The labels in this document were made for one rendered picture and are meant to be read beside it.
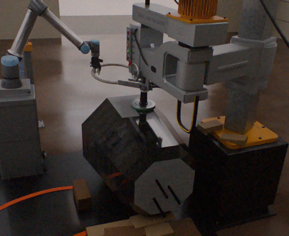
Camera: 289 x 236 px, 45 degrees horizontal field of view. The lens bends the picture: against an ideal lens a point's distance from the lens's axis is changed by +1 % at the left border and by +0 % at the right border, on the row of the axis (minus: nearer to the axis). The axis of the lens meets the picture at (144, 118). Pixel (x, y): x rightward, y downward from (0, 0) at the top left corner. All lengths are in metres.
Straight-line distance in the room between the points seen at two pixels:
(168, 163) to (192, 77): 0.63
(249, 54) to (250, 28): 0.19
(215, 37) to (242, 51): 0.45
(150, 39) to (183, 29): 0.65
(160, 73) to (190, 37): 0.50
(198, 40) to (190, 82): 0.31
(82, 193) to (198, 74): 1.57
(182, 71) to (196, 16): 0.37
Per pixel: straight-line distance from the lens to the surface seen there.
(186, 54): 2.22
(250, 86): 2.77
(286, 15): 10.68
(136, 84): 3.02
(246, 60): 2.67
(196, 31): 2.10
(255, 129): 3.11
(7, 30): 9.41
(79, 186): 3.31
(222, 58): 2.44
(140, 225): 2.74
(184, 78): 2.30
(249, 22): 2.73
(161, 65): 2.51
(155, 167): 2.43
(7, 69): 3.40
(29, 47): 4.34
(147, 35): 2.78
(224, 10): 10.83
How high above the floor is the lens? 2.12
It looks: 26 degrees down
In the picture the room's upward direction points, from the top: 2 degrees clockwise
